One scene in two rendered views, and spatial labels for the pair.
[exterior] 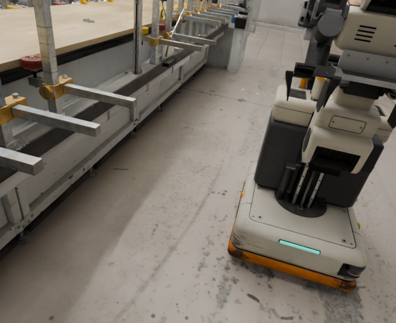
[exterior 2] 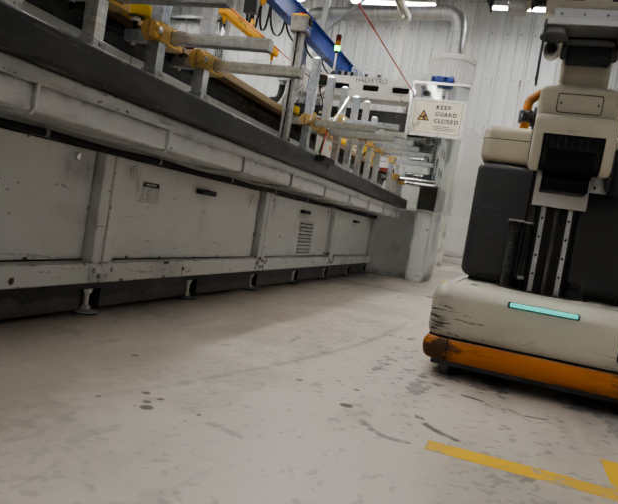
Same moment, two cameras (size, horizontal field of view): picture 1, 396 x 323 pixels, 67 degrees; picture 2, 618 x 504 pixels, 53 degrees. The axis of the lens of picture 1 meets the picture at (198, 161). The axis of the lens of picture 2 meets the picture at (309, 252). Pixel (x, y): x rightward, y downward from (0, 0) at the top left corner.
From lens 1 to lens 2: 1.16 m
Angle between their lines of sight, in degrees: 30
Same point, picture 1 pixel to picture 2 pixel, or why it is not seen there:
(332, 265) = (604, 340)
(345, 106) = (573, 85)
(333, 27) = not seen: outside the picture
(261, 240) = (479, 308)
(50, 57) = (212, 19)
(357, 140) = (597, 118)
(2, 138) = (154, 61)
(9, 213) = (90, 240)
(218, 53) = (389, 251)
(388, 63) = (610, 16)
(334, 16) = not seen: outside the picture
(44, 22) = not seen: outside the picture
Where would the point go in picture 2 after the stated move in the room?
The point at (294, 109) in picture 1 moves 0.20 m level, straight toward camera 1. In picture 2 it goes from (512, 139) to (504, 127)
